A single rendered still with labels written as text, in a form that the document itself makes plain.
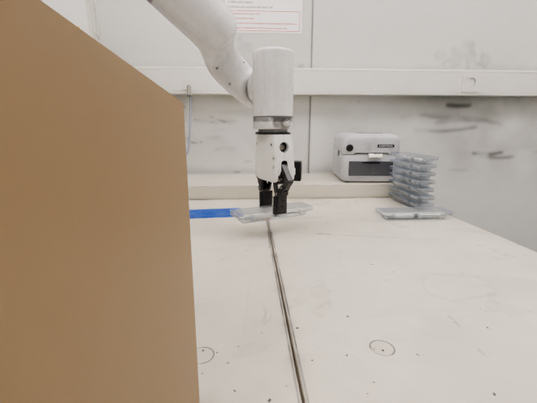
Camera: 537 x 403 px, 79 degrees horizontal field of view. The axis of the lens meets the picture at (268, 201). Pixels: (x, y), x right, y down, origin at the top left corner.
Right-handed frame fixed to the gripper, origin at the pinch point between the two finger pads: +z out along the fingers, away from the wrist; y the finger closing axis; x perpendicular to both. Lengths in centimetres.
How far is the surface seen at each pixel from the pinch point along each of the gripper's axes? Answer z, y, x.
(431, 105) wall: -26, 32, -93
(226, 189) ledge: 3.1, 38.0, -3.4
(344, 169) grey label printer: -2.7, 25.4, -42.0
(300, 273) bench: 6.8, -21.2, 6.4
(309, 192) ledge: 4.5, 26.5, -28.6
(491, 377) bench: 6.9, -48.4, 2.9
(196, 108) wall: -24, 73, -4
